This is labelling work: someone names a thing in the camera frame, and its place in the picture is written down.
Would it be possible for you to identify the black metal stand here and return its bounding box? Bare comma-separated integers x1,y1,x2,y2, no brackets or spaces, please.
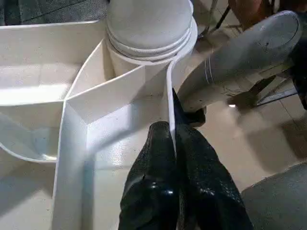
203,0,232,33

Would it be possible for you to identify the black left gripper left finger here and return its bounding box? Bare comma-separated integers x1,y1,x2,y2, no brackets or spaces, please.
118,121,179,230

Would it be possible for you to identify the white plastic table top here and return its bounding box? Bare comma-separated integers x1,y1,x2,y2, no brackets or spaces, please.
0,19,199,230

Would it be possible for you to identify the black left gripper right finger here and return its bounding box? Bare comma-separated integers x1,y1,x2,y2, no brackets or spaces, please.
176,124,255,230

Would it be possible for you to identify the white plastic table leg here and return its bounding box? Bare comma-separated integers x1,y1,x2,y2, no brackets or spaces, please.
105,0,195,60

